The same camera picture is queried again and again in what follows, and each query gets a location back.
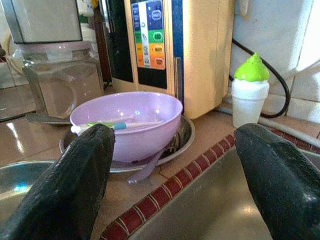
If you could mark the white green blue toothbrush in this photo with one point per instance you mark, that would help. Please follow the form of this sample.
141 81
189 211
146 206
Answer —
135 124

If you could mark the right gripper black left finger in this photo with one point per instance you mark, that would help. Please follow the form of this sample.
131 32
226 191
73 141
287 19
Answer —
65 185

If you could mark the beige water ionizer appliance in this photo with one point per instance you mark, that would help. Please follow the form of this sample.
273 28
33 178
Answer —
202 57

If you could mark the clear glass jar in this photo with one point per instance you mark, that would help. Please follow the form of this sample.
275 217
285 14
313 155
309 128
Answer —
65 82

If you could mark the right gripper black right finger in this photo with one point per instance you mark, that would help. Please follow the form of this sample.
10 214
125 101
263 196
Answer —
282 185

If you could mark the stainless steel sink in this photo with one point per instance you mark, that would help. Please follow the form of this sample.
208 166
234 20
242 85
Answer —
207 205

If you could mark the round steel plate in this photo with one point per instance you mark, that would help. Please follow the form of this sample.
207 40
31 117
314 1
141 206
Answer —
186 132
17 180

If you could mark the small white bottle green cap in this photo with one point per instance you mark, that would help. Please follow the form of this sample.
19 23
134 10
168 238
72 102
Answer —
248 105

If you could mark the flat steel spatula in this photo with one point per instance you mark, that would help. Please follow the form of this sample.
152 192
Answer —
47 118

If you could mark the purple plastic bowl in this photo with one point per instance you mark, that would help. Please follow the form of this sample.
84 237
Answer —
140 142

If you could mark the white kitchen appliance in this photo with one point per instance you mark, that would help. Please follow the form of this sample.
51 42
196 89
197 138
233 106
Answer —
47 20

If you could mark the purple plastic spoon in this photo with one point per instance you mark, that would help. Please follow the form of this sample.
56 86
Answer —
147 170

